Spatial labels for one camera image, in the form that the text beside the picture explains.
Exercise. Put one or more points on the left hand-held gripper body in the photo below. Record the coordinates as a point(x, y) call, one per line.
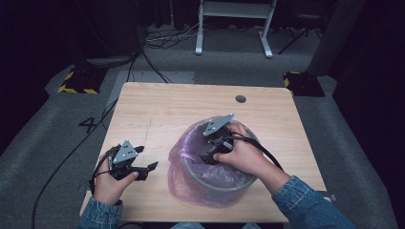
point(125, 156)

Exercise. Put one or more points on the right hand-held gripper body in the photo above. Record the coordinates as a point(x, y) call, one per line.
point(216, 125)

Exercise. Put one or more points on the green plastic trash bin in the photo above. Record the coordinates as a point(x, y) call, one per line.
point(223, 186)

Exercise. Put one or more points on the pink plastic garbage bag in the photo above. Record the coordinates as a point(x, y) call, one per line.
point(178, 187)

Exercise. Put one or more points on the person's left hand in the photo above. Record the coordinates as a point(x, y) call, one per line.
point(110, 187)

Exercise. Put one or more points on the person's right hand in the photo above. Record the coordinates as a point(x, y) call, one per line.
point(248, 157)

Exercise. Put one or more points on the black round table grommet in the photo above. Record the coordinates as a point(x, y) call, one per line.
point(240, 99)

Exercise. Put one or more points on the person's left leg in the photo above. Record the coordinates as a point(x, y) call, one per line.
point(187, 226)

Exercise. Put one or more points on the person's leg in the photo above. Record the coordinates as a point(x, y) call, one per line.
point(251, 226)
point(187, 226)

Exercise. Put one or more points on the person's right leg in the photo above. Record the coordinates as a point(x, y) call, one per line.
point(251, 226)

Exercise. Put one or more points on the black tripod stand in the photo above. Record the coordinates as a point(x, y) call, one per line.
point(299, 36)

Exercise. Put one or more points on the grey column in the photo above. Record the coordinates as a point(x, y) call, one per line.
point(334, 38)

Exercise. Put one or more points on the black yellow striped base plate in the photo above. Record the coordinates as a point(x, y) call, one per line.
point(305, 84)
point(83, 81)

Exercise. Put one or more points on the white metal desk frame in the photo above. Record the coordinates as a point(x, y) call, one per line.
point(235, 9)

